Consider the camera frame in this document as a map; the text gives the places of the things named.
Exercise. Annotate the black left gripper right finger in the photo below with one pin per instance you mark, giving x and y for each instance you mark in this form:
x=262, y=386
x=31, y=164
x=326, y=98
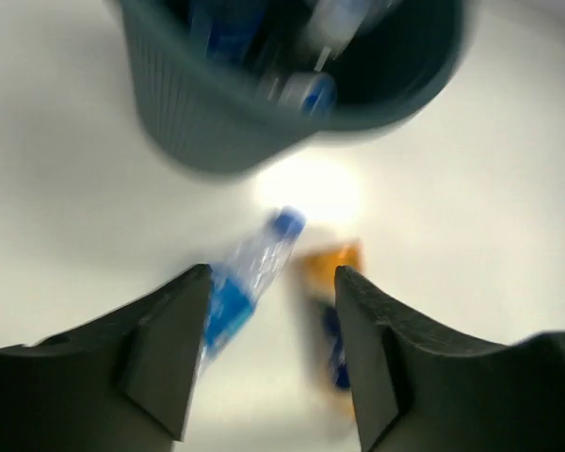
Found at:
x=418, y=385

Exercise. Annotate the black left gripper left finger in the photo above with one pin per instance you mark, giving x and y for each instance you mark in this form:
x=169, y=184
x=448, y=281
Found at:
x=121, y=382

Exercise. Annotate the orange juice plastic bottle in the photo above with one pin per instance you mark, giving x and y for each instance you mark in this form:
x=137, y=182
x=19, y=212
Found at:
x=314, y=273

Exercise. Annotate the clear bottle blue label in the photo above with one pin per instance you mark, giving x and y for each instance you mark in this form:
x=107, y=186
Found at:
x=242, y=276
x=225, y=30

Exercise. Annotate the clear crushed bottle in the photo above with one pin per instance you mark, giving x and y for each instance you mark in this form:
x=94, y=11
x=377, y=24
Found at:
x=312, y=94

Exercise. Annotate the dark teal plastic bin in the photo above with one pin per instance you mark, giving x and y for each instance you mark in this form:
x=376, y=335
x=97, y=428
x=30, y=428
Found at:
x=223, y=86

